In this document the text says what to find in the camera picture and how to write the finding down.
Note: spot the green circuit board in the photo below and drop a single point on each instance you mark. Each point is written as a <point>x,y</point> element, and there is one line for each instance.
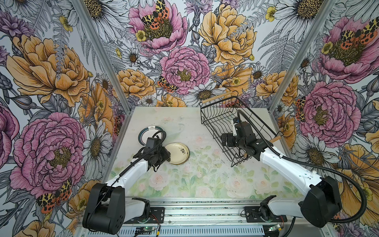
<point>274,228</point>
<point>144,230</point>

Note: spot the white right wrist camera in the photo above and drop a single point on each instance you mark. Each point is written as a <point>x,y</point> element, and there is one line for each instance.
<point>234,122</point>

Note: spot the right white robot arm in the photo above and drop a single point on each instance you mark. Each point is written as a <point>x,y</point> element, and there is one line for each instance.
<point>320,202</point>

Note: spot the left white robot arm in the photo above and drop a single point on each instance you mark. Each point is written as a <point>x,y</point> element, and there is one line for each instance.
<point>107,208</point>

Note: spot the aluminium mounting rail frame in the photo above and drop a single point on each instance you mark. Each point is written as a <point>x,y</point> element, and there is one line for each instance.
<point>203,212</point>

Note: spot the white vented cable duct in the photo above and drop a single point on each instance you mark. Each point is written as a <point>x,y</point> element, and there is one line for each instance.
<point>198,231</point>

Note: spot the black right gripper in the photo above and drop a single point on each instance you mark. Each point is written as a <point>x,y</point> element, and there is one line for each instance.
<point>230,137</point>

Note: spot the plain cream plate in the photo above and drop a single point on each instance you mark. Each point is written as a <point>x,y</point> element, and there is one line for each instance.
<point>179,153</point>

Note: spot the rearmost green red rimmed plate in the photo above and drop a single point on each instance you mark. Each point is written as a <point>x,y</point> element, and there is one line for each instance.
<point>148,132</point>

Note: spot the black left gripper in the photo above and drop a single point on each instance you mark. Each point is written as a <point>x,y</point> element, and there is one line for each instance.
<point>166,156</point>

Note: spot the right green circuit board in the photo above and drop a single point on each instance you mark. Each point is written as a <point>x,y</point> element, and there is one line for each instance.
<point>274,228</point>

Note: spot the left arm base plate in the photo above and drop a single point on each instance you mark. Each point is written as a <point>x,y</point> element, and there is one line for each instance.
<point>157,215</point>

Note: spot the black wire dish rack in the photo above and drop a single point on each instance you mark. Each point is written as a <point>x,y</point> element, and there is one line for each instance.
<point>239,131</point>

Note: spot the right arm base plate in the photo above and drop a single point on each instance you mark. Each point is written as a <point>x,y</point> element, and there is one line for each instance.
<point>260,214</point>

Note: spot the left green circuit board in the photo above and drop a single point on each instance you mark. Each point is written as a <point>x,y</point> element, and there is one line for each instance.
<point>144,230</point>

